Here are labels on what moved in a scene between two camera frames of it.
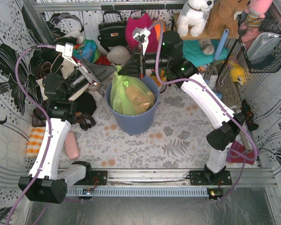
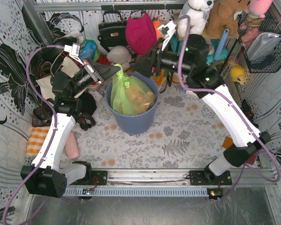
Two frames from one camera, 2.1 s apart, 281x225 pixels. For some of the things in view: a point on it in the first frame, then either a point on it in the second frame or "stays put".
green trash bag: x=130 y=95 stays put
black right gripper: x=141 y=64 to x=153 y=60
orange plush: x=160 y=27 stays put
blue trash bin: x=134 y=124 stays put
